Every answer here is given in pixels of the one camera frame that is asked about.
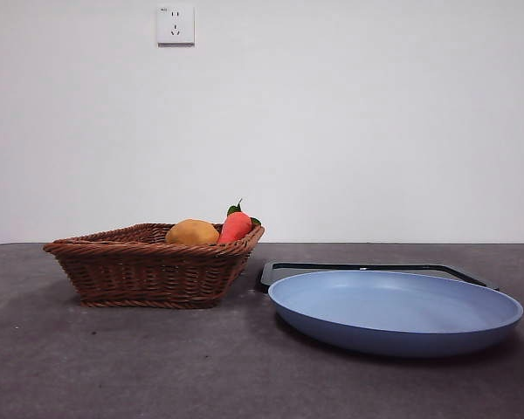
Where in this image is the black flat tray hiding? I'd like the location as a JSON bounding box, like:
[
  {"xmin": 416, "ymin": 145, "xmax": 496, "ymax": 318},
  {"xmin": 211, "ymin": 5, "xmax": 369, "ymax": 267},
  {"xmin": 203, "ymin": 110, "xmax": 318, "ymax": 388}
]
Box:
[{"xmin": 258, "ymin": 261, "xmax": 501, "ymax": 294}]

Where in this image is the yellow-brown potato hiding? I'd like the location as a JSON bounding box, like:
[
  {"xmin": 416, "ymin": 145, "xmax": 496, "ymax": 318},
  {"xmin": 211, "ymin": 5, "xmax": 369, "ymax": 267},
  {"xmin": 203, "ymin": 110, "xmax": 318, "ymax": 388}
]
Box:
[{"xmin": 165, "ymin": 218, "xmax": 221, "ymax": 246}]

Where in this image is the brown wicker basket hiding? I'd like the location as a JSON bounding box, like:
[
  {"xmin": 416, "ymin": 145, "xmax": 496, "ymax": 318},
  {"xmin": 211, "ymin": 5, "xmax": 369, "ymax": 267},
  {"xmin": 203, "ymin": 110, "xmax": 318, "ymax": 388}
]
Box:
[{"xmin": 42, "ymin": 222, "xmax": 266, "ymax": 310}]

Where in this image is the orange carrot with green leaves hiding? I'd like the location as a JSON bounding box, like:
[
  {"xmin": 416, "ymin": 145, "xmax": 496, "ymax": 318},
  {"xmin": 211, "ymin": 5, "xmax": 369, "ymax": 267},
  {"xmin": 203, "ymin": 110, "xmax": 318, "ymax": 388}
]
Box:
[{"xmin": 217, "ymin": 198, "xmax": 262, "ymax": 244}]

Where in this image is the blue round plate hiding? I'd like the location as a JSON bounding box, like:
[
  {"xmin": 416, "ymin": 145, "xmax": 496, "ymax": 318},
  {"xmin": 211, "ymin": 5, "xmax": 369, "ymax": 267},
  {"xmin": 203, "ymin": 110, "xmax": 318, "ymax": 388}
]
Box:
[{"xmin": 267, "ymin": 270, "xmax": 524, "ymax": 358}]

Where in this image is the white wall socket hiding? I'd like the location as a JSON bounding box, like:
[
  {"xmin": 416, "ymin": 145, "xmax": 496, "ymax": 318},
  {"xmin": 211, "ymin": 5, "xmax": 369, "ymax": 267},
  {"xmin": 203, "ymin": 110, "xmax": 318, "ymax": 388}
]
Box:
[{"xmin": 156, "ymin": 4, "xmax": 197, "ymax": 48}]

